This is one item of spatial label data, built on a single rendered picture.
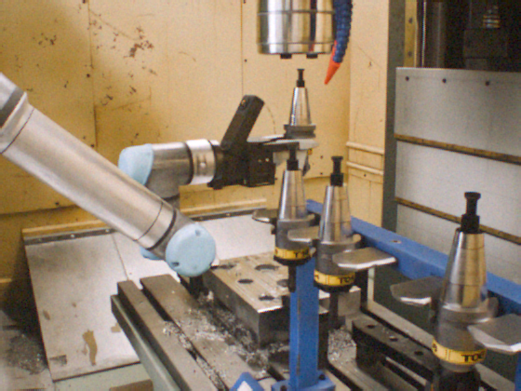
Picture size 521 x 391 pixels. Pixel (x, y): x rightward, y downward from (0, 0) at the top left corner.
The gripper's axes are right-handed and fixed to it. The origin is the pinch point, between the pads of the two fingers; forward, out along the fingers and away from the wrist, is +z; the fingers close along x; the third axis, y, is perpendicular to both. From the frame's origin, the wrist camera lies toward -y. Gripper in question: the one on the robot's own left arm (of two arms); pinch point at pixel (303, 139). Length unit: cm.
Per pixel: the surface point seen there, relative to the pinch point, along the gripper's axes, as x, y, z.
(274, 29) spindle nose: 3.4, -20.1, -8.3
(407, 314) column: -15, 53, 44
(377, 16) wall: -80, -29, 86
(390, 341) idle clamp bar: 22.7, 32.9, 3.2
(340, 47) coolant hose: 18.5, -17.0, -5.6
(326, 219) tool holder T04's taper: 35.8, 3.8, -20.6
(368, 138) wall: -83, 17, 85
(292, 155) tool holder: 24.8, -2.2, -18.5
